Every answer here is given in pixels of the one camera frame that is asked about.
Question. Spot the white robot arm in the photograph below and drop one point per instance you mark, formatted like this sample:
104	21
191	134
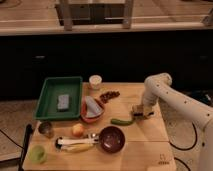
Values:
159	86

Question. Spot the white cup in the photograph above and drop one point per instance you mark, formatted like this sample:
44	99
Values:
95	81

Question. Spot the grey sponge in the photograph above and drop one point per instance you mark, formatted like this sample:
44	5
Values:
63	102

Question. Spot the purple bowl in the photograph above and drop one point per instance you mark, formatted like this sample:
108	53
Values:
111	139

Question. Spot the peach apple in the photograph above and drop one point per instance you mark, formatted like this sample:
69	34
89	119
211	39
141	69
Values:
78	130

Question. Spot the orange bowl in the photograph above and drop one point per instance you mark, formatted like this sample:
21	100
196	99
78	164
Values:
84	112

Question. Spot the small metal cup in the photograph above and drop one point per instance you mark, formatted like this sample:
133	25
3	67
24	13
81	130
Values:
46	129

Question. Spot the yellow banana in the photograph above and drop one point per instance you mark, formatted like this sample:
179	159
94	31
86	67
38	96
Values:
77	148

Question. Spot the brown grapes bunch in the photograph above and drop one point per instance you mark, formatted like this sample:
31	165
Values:
105	97

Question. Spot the green plastic tray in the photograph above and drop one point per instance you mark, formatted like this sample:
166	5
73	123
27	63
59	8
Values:
53	87

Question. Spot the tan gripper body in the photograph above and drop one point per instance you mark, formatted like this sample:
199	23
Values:
142	111

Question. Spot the black bar at table edge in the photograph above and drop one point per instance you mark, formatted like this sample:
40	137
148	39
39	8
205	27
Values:
28	132

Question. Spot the green plastic cup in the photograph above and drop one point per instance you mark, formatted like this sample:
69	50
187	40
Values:
37	154

